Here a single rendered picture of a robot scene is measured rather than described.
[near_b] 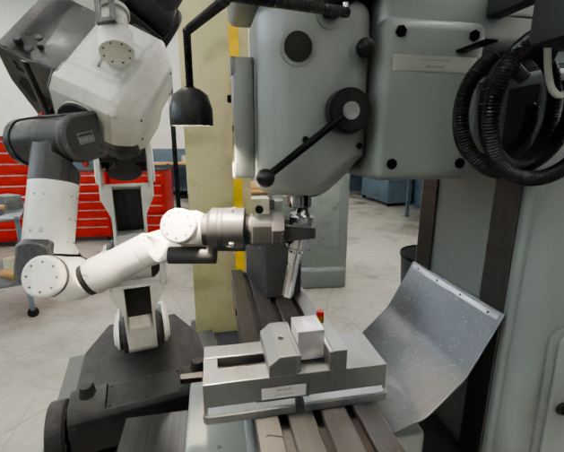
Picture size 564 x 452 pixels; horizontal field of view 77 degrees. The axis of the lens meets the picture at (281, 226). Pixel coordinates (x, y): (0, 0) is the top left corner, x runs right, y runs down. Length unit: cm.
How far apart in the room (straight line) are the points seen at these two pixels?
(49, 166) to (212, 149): 167
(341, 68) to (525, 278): 50
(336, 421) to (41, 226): 65
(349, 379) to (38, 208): 67
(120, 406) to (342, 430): 83
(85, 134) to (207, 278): 187
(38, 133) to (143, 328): 83
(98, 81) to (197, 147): 155
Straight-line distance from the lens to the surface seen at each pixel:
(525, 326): 83
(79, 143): 83
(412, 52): 67
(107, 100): 88
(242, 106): 67
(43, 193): 82
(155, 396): 136
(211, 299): 265
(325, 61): 63
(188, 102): 62
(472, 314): 86
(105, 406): 137
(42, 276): 78
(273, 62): 62
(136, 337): 148
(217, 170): 241
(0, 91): 1080
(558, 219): 78
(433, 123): 68
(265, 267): 110
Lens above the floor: 141
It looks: 14 degrees down
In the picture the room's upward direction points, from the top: straight up
